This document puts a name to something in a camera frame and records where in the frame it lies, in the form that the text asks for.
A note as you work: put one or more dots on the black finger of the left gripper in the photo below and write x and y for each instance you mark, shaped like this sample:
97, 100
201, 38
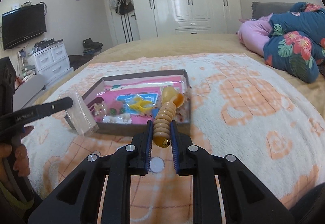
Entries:
37, 112

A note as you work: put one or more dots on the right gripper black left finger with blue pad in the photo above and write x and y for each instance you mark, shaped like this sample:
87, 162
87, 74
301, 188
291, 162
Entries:
98, 184

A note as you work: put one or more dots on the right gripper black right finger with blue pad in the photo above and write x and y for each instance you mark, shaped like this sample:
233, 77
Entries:
223, 187

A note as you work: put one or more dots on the pink felt flower clip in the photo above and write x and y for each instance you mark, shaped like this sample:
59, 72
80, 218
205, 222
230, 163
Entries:
115, 107

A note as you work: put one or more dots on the clear amber hair claw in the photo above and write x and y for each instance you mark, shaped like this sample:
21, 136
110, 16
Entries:
100, 109

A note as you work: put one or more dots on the earrings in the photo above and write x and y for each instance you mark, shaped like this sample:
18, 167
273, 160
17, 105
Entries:
117, 119

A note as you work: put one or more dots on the blue small box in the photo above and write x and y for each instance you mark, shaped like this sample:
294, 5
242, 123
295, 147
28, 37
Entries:
154, 112

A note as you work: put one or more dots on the polka dot mesh bow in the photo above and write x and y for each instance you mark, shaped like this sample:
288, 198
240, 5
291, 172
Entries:
183, 104

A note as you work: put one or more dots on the white bedroom door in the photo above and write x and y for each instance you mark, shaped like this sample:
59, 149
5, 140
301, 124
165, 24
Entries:
123, 27

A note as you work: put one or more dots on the person's left hand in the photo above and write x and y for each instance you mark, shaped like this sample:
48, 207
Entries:
21, 164

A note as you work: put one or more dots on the grey bench seat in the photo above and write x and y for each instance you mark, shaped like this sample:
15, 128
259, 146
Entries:
27, 93

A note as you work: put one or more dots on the brown shallow cardboard box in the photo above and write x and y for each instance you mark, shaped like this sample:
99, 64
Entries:
136, 83

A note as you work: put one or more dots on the white drawer cabinet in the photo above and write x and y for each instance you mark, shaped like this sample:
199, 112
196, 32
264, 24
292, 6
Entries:
52, 63

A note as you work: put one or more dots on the black set-top box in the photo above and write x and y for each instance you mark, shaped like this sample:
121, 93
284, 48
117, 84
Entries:
44, 44

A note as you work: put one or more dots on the dark clothes pile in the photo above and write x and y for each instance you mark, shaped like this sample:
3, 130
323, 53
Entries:
91, 49

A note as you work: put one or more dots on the hanging bags on door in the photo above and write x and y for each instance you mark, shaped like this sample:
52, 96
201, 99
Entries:
122, 7

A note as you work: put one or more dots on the yellow bed sheet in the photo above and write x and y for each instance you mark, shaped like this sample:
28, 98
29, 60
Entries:
178, 45

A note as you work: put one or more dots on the blue floral quilt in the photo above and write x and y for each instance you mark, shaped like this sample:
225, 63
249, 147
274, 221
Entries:
296, 41

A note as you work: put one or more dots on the pink folded quilt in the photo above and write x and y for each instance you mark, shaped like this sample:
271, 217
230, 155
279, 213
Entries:
254, 34

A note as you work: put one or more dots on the grey headboard cushion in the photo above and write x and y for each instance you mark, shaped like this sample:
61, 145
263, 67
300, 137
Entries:
264, 9

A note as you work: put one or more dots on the black wall television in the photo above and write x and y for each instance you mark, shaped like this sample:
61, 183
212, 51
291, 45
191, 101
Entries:
23, 24

